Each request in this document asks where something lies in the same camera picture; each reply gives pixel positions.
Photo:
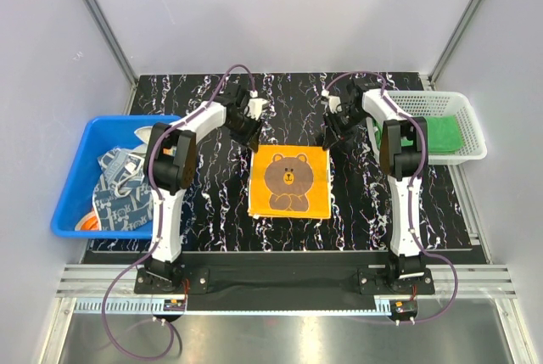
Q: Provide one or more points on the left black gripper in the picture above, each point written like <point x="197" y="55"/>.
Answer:
<point x="250" y="137"/>

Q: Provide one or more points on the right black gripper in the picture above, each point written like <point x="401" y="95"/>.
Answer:
<point x="333" y="133"/>

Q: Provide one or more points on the green microfiber towel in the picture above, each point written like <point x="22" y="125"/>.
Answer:
<point x="443" y="134"/>

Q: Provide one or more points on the blue white patterned towel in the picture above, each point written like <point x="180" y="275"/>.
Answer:
<point x="122" y="199"/>

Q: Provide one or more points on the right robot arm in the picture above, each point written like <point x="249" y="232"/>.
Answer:
<point x="402" y="156"/>

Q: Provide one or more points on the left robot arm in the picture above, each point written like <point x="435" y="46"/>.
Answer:
<point x="171" y="162"/>

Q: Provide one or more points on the cream orange patterned towel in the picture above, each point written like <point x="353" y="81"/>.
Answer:
<point x="143" y="133"/>

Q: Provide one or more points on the white perforated plastic basket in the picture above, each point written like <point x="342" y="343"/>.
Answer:
<point x="392" y="109"/>

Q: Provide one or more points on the blue plastic bin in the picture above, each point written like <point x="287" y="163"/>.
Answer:
<point x="101" y="134"/>

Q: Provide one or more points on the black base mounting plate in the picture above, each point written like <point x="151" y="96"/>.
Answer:
<point x="283" y="282"/>

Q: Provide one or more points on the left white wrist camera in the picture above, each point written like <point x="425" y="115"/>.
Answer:
<point x="256" y="105"/>

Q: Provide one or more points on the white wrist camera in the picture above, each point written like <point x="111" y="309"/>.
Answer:
<point x="331" y="102"/>
<point x="256" y="105"/>

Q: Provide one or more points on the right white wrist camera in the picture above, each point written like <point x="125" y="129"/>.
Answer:
<point x="331" y="102"/>

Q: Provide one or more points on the aluminium frame rail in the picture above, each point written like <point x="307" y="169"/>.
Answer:
<point x="97" y="288"/>

